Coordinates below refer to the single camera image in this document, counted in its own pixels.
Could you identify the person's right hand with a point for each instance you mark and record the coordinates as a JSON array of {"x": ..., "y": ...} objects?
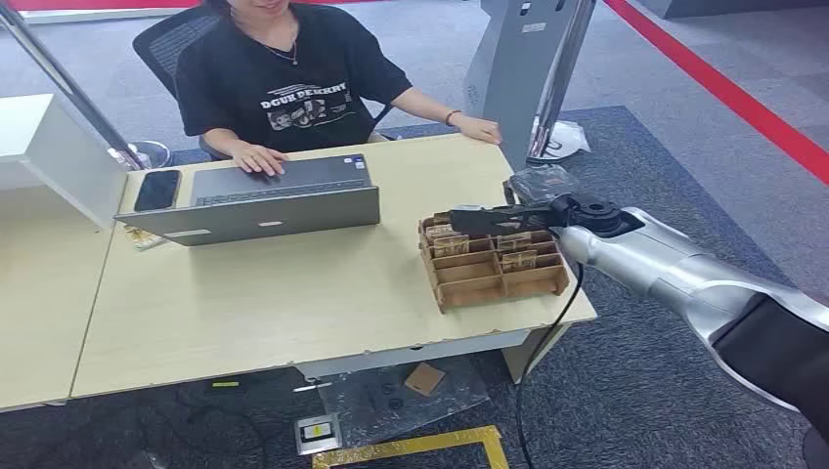
[{"x": 258, "y": 159}]

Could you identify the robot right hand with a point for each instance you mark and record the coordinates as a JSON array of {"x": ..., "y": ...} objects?
[{"x": 511, "y": 220}]

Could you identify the person's left hand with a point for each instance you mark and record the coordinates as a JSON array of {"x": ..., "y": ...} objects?
[{"x": 480, "y": 129}]

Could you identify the person's right forearm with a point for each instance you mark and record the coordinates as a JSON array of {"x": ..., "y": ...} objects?
[{"x": 220, "y": 141}]

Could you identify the robot right arm silver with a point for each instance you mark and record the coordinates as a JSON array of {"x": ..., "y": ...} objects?
[{"x": 654, "y": 265}]

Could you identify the person's left forearm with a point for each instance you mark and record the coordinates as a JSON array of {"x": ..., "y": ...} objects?
[{"x": 424, "y": 105}]

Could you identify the brown printed card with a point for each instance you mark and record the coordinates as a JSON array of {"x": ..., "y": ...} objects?
[
  {"x": 519, "y": 261},
  {"x": 442, "y": 231},
  {"x": 451, "y": 246},
  {"x": 513, "y": 241}
]

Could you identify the wooden card holder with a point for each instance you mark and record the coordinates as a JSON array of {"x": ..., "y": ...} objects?
[{"x": 479, "y": 278}]

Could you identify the person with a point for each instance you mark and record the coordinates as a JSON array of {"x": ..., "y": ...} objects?
[{"x": 285, "y": 84}]

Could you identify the plastic-wrapped black object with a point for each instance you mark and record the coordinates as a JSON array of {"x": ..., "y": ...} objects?
[{"x": 541, "y": 182}]

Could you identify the grey laptop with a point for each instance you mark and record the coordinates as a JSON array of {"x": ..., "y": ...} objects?
[{"x": 259, "y": 213}]

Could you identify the grey kiosk stand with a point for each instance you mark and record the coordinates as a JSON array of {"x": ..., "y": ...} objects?
[{"x": 511, "y": 71}]

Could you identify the round metal pole base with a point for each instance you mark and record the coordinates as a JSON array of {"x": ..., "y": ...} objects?
[{"x": 155, "y": 154}]

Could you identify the black smartphone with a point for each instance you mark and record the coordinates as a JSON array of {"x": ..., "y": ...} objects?
[{"x": 157, "y": 190}]

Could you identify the printed paper slip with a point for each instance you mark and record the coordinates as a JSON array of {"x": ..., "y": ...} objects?
[{"x": 144, "y": 241}]

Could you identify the black mesh office chair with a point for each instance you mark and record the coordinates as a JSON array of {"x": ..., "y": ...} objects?
[{"x": 170, "y": 42}]

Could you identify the brown cardboard piece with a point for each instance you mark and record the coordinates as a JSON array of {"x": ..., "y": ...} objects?
[{"x": 425, "y": 379}]

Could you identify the white desk partition box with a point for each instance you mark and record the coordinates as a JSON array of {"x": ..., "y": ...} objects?
[{"x": 58, "y": 155}]

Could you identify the dark grey carpet mat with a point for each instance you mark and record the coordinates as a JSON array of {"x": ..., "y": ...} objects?
[{"x": 622, "y": 395}]

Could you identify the slanted metal pole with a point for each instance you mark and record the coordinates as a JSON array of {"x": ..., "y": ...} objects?
[{"x": 65, "y": 81}]

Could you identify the small yellow-green floor sticker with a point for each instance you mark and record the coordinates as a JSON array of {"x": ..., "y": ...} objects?
[{"x": 225, "y": 384}]

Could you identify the clear plastic floor sheet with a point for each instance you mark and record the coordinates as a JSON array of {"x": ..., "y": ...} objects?
[{"x": 369, "y": 408}]

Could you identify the yellow floor tape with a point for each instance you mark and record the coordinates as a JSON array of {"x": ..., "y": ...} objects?
[{"x": 414, "y": 447}]

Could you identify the light wooden side desk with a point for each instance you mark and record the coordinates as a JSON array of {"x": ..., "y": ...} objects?
[{"x": 39, "y": 304}]

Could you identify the floor socket box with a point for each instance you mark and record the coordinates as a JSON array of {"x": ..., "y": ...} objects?
[{"x": 318, "y": 434}]

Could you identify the white post base plate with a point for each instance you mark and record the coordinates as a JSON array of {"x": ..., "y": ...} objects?
[{"x": 573, "y": 142}]

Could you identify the shiny silver post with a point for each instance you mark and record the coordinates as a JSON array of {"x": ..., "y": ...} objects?
[{"x": 562, "y": 71}]

